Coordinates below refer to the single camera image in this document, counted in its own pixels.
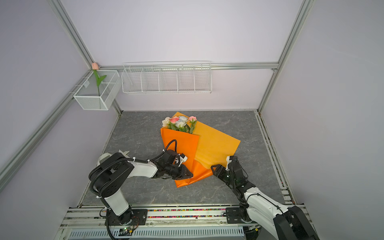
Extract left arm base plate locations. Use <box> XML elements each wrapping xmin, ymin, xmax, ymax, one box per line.
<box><xmin>106</xmin><ymin>209</ymin><xmax>148</xmax><ymax>226</ymax></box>

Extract light pink rose fake flower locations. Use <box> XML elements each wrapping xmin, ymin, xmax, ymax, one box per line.
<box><xmin>189</xmin><ymin>116</ymin><xmax>197</xmax><ymax>134</ymax></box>

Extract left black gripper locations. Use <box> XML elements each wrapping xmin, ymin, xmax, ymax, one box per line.
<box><xmin>165</xmin><ymin>164</ymin><xmax>194</xmax><ymax>180</ymax></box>

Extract white ribbon strip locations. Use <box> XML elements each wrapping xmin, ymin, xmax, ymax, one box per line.
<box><xmin>97</xmin><ymin>149</ymin><xmax>131</xmax><ymax>166</ymax></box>

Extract dark pink rose fake flower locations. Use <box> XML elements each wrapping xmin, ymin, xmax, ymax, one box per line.
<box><xmin>169</xmin><ymin>117</ymin><xmax>180</xmax><ymax>131</ymax></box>

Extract white mesh corner basket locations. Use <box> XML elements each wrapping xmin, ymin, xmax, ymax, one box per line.
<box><xmin>74</xmin><ymin>70</ymin><xmax>122</xmax><ymax>111</ymax></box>

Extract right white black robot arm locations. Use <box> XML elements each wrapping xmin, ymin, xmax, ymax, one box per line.
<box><xmin>211</xmin><ymin>160</ymin><xmax>319</xmax><ymax>240</ymax></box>

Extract cream rose fake flower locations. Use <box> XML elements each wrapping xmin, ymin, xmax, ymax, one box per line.
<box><xmin>162</xmin><ymin>117</ymin><xmax>171</xmax><ymax>128</ymax></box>

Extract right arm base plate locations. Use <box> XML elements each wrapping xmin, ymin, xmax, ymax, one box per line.
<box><xmin>224</xmin><ymin>207</ymin><xmax>251</xmax><ymax>224</ymax></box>

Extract white wire wall basket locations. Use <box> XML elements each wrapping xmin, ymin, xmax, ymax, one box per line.
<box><xmin>122</xmin><ymin>61</ymin><xmax>213</xmax><ymax>94</ymax></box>

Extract pink tulip fake flower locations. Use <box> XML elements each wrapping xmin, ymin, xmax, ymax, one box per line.
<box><xmin>92</xmin><ymin>63</ymin><xmax>107</xmax><ymax>97</ymax></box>

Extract white rose fake flower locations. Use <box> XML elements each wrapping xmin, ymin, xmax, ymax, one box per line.
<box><xmin>175</xmin><ymin>116</ymin><xmax>188</xmax><ymax>132</ymax></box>

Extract orange wrapping paper sheet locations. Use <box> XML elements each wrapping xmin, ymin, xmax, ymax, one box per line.
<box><xmin>161</xmin><ymin>112</ymin><xmax>241</xmax><ymax>188</ymax></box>

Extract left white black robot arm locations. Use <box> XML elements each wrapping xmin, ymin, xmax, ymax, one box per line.
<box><xmin>89</xmin><ymin>150</ymin><xmax>194</xmax><ymax>225</ymax></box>

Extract aluminium front rail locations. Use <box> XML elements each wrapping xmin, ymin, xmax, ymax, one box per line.
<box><xmin>59</xmin><ymin>204</ymin><xmax>313</xmax><ymax>229</ymax></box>

